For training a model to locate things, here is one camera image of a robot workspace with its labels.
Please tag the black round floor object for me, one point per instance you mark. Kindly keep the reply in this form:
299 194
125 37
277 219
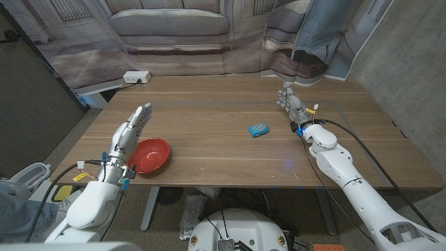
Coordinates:
170 196

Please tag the white floor platform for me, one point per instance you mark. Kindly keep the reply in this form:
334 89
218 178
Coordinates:
43 191

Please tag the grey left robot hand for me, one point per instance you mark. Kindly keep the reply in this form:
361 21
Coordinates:
127 139

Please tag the printed living room backdrop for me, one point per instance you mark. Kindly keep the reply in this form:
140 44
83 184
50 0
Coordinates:
174 52

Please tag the blue phone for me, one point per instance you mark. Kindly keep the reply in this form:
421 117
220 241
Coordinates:
258 130

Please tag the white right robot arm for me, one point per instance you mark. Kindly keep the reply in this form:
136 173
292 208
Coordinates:
348 174

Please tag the white power strip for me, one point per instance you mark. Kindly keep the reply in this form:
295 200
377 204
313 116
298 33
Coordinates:
136 76

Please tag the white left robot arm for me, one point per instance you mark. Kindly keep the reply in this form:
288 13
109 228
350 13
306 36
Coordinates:
90 209

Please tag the clear plastic bag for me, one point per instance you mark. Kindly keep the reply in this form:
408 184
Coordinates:
193 212

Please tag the grey sneaker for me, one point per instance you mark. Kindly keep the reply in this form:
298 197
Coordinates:
66 205

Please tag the person's leg in jeans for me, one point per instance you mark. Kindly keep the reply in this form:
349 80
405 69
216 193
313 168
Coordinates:
17 212

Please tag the dark grey partition panel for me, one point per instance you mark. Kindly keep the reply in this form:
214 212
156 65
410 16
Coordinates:
31 115

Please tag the orange box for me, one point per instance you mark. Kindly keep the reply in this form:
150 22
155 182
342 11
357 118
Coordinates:
329 248

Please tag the left wrist tagged connector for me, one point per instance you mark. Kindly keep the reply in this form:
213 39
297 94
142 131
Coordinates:
81 176

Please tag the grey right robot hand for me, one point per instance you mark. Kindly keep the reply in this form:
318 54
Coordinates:
295 104

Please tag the white table leg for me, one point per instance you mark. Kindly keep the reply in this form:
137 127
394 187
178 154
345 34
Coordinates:
325 212
150 209

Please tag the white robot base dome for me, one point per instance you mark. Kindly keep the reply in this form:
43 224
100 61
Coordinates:
240 226

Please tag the right wrist tagged connector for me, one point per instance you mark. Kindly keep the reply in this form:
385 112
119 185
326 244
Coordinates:
311 111

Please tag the wrist tagged connector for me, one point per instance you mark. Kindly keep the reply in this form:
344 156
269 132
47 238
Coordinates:
81 176
311 111

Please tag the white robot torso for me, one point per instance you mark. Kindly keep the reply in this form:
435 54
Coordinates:
69 247

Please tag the red plastic bowl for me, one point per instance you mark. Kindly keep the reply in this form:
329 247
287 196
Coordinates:
153 153

